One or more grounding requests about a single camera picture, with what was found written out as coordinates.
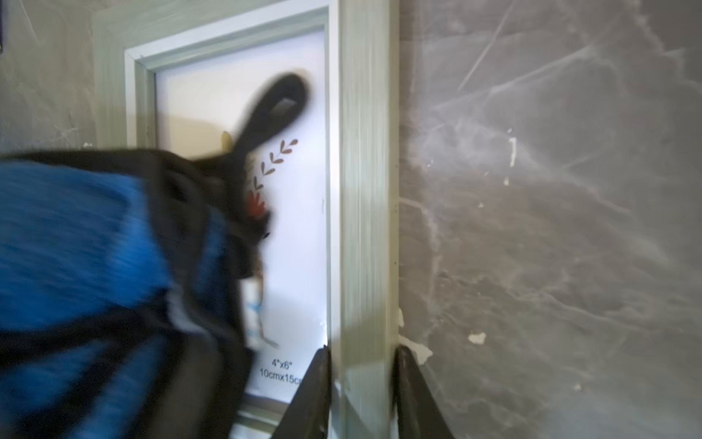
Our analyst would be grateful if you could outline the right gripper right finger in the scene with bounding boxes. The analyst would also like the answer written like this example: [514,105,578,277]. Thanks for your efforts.
[393,345,453,439]

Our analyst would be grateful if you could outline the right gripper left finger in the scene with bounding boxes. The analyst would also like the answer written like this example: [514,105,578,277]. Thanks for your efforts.
[271,346,332,439]

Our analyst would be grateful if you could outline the blue microfiber cloth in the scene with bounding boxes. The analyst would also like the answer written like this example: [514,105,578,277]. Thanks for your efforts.
[1,73,309,438]

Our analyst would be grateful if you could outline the grey-green picture frame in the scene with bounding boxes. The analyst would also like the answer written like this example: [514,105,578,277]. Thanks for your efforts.
[93,1,399,438]

